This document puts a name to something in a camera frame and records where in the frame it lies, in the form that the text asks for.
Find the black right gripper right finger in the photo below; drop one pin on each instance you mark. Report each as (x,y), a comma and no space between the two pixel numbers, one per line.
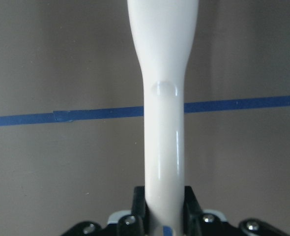
(198,222)

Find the white hand brush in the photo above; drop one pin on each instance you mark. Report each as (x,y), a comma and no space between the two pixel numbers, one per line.
(163,33)

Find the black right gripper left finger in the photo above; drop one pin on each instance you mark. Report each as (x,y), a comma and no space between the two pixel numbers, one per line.
(133,222)

